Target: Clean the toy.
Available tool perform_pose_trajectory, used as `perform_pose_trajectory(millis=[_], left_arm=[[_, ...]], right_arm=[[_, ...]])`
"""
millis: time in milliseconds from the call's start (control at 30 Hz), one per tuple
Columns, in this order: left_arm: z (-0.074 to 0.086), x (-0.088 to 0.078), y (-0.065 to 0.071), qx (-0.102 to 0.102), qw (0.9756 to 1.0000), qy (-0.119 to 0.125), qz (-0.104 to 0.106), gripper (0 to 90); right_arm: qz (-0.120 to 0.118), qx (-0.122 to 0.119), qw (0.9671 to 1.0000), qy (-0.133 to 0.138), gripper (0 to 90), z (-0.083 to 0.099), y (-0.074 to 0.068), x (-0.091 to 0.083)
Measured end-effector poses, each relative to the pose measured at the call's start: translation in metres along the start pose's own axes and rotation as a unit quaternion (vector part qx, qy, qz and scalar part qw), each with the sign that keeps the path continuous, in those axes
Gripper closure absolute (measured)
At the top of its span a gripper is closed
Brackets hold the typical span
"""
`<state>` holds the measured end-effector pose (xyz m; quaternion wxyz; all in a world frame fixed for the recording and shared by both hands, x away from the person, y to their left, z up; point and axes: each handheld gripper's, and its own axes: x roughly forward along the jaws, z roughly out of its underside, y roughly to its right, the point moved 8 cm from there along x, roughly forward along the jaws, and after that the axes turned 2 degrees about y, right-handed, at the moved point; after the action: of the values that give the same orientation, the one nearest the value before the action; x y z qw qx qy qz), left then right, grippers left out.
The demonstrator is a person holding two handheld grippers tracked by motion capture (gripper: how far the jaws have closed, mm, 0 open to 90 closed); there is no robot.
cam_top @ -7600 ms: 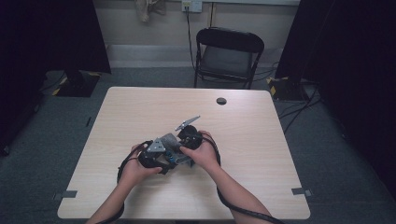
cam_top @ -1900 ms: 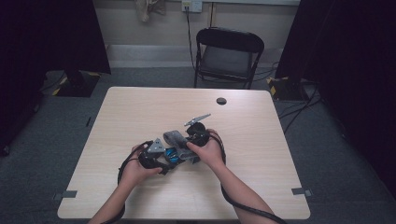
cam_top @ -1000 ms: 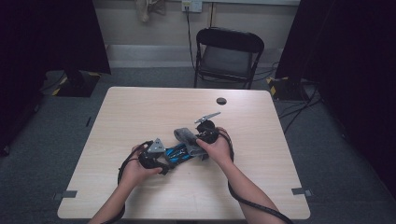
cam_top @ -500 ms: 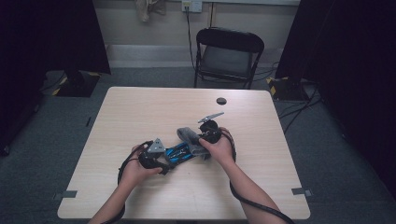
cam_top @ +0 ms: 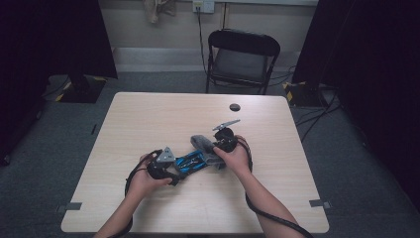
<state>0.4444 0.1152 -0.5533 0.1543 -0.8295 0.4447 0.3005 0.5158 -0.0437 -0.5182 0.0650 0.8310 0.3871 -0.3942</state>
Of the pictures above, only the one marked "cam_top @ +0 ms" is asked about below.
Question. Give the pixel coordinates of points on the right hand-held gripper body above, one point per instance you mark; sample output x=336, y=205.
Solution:
x=226, y=140

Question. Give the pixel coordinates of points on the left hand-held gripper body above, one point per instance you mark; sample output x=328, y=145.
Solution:
x=157, y=170

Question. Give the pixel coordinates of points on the blue toy car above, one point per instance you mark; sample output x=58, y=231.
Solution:
x=191, y=162

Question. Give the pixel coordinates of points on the grey cloth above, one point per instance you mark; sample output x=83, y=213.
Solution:
x=201, y=142

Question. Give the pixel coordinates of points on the person's left hand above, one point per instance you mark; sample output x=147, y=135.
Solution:
x=142, y=181

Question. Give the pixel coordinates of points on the person's right hand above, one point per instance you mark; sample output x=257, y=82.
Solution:
x=237, y=160

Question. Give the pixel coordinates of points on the small black floor strip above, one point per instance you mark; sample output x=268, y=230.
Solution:
x=94, y=129

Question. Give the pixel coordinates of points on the black stand base yellow tape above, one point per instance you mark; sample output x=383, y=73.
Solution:
x=303, y=95
x=82, y=92

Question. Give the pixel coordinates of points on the grey tape strip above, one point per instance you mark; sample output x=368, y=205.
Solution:
x=318, y=203
x=72, y=206

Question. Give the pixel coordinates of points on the black folding chair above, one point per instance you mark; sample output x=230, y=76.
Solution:
x=242, y=43

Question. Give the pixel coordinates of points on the beige hanging cloth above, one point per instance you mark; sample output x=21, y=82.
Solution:
x=153, y=10

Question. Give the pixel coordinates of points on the dark curtain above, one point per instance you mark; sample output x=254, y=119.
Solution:
x=373, y=66
x=49, y=39

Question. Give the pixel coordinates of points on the brown wall conduit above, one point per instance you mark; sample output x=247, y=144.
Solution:
x=225, y=16

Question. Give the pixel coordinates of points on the white wall socket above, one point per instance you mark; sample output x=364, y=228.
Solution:
x=208, y=6

